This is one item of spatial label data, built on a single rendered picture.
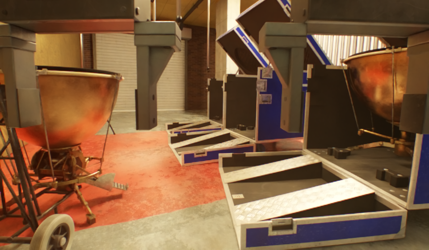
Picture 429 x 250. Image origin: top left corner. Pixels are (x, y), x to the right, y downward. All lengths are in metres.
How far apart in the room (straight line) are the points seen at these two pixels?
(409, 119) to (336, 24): 0.13
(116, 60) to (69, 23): 7.54
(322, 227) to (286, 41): 1.01
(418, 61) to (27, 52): 0.41
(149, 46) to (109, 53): 7.61
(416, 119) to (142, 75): 0.28
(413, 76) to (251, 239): 0.89
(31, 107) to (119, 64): 7.50
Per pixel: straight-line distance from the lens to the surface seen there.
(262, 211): 1.28
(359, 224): 1.24
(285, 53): 0.22
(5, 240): 1.24
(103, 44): 7.88
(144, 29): 0.21
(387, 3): 0.25
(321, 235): 1.17
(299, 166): 1.77
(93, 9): 0.23
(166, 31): 0.21
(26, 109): 0.29
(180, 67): 8.05
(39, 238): 1.05
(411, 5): 0.26
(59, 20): 0.25
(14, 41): 0.29
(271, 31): 0.21
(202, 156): 2.05
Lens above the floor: 0.69
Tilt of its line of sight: 6 degrees down
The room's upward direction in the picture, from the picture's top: 1 degrees clockwise
